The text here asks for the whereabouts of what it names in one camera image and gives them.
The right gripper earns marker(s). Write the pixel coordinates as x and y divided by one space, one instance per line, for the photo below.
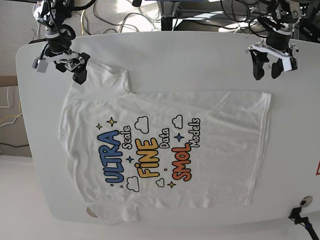
58 51

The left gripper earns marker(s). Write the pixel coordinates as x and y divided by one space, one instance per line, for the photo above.
278 41

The white printed T-shirt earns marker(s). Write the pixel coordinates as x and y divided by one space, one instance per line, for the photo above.
191 149

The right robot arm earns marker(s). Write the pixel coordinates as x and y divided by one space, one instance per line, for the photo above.
52 14

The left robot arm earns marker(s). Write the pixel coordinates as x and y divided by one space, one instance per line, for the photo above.
279 22

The red white warning sticker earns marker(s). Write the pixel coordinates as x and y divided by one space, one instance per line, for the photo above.
318 169

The round metal table grommet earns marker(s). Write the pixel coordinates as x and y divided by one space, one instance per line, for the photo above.
91 213

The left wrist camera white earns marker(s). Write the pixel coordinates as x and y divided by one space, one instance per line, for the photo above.
289 63

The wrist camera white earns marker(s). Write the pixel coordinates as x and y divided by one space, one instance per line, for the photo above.
40 65
289 63

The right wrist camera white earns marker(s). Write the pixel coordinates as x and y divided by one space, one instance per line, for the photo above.
40 65

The black aluminium frame post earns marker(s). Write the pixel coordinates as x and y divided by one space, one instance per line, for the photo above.
167 10

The round grommet with cable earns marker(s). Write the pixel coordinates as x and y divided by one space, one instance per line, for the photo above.
306 201

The black clamp with cable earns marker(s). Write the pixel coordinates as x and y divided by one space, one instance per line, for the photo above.
304 221

